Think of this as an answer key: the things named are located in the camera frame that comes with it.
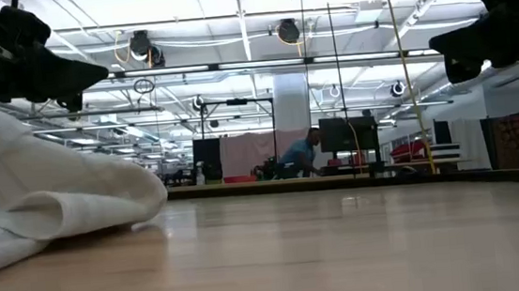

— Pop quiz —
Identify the white plaid towel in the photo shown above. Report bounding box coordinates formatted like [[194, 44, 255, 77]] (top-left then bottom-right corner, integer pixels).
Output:
[[0, 82, 176, 282]]

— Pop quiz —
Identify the narrow black panel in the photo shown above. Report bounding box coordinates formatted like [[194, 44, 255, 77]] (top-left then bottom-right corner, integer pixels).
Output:
[[432, 117, 453, 146]]

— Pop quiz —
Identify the white hanging sheet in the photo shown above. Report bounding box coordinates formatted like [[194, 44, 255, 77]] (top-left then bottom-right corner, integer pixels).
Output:
[[449, 117, 493, 173]]

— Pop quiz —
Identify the patterned hanging rug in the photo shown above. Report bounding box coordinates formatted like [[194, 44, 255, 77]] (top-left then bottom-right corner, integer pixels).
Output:
[[480, 112, 519, 173]]

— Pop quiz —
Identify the striped folded fabric stack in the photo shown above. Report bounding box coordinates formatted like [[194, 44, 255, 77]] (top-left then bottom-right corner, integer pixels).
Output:
[[430, 141, 464, 162]]

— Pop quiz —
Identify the red fabric item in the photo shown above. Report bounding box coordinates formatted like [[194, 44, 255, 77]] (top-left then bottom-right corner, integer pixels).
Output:
[[389, 139, 427, 164]]

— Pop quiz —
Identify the black monitor on stand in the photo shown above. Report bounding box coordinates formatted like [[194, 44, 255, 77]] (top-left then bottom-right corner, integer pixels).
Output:
[[316, 114, 381, 156]]

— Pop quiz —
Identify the black partition panel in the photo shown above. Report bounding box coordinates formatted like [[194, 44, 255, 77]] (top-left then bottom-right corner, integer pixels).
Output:
[[191, 137, 225, 184]]

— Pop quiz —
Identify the white spray bottle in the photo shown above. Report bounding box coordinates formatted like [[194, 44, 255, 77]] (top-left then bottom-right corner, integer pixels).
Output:
[[193, 161, 207, 187]]

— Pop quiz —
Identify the white column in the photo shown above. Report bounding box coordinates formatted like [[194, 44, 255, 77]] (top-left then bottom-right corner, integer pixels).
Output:
[[270, 70, 313, 133]]

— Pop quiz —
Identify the long ceiling light bar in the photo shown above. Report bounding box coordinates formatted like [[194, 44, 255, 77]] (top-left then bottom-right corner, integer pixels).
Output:
[[106, 43, 445, 84]]

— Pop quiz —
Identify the red tray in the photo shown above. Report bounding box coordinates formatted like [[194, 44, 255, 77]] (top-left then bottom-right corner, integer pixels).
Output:
[[222, 173, 258, 185]]

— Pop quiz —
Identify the person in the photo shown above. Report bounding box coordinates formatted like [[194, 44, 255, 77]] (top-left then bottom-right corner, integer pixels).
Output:
[[270, 125, 326, 182]]

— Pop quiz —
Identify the black hanging cable ring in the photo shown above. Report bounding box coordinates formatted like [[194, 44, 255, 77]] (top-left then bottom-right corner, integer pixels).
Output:
[[132, 77, 156, 96]]

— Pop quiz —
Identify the yellow hanging cable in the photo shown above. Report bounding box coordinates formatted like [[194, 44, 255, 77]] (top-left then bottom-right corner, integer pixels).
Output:
[[382, 0, 438, 177]]

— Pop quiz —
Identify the black hanging cable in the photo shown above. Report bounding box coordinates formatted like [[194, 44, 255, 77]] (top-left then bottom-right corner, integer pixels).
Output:
[[323, 0, 359, 180]]

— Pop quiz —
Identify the black pipe stand frame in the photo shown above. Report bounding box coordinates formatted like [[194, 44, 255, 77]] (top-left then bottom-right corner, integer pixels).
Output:
[[197, 95, 280, 170]]

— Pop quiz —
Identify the black metal table frame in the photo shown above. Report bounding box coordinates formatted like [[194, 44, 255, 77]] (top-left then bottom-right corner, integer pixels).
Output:
[[166, 156, 519, 217]]

